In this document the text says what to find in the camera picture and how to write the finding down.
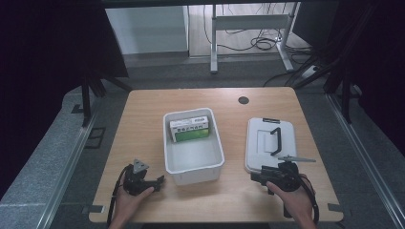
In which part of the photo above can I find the green and white carton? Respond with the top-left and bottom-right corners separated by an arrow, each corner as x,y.
168,115 -> 211,143

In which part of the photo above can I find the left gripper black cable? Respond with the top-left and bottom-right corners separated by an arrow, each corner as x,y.
106,164 -> 132,227

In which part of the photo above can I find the white metal desk frame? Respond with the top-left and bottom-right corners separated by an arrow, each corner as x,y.
209,2 -> 300,75

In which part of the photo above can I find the black tripod stand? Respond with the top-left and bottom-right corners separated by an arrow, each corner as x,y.
80,71 -> 134,128

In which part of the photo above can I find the white power strip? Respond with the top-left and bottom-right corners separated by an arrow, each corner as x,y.
300,64 -> 320,80

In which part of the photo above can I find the white plastic bin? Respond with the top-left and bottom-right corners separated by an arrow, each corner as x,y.
162,107 -> 225,186

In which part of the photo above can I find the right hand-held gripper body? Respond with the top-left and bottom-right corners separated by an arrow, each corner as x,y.
260,154 -> 317,196

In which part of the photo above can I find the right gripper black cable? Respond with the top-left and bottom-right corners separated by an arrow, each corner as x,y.
298,174 -> 321,225

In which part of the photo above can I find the aluminium floor rail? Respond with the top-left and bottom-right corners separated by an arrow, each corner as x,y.
327,94 -> 405,229
35,109 -> 100,229

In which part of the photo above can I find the white cabinet panel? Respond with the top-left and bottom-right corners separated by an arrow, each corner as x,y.
104,5 -> 190,55

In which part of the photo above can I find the tangle of black floor cables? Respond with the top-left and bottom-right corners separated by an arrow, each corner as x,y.
202,2 -> 314,65

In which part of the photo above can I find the white lid with black handle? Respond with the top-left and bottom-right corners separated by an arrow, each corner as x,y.
245,116 -> 298,175

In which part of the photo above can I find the person's left hand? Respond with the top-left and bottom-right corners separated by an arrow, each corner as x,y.
110,177 -> 156,229

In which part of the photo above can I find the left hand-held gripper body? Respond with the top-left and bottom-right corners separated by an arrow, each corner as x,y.
122,158 -> 153,197

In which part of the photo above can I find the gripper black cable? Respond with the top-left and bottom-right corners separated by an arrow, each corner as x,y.
106,164 -> 132,227
298,174 -> 321,225

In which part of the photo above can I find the dark curtain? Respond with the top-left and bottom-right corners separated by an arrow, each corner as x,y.
0,0 -> 130,199
330,0 -> 405,156

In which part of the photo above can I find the person's right hand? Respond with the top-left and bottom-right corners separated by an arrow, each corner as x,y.
265,174 -> 317,225

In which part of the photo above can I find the black metal stand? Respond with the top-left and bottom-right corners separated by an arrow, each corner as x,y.
291,18 -> 364,125

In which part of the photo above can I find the black square floor plate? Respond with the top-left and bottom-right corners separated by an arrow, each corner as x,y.
83,127 -> 107,150

